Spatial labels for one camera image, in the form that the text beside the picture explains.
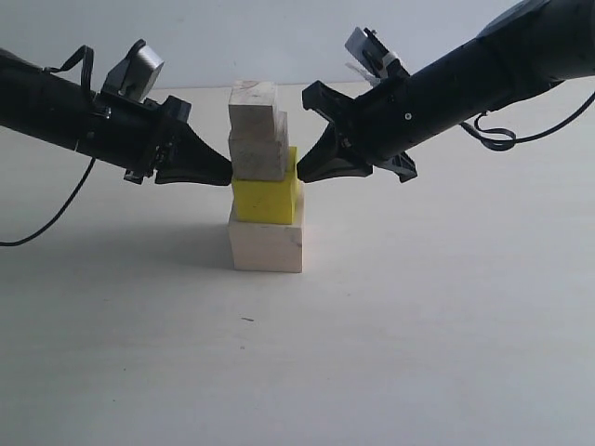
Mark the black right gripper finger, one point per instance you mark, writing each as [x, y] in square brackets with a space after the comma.
[328, 159]

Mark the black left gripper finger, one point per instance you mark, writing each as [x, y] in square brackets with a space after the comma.
[185, 158]

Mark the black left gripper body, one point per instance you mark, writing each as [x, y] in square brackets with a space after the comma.
[126, 133]

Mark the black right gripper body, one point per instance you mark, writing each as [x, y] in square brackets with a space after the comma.
[376, 126]

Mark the small wooden cube back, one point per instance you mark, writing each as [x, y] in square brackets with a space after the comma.
[260, 158]

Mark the small wooden cube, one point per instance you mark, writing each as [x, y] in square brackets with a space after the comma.
[253, 109]
[260, 158]

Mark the yellow wooden cube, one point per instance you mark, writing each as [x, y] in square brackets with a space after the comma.
[272, 202]

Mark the large plain wooden cube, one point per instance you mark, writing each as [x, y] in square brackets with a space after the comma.
[268, 247]

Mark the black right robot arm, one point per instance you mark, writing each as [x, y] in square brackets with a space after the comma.
[525, 52]

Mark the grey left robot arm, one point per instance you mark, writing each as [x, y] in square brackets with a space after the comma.
[38, 101]

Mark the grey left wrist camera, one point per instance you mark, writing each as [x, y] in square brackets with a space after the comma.
[135, 75]

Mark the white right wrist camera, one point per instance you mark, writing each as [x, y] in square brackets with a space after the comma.
[377, 63]

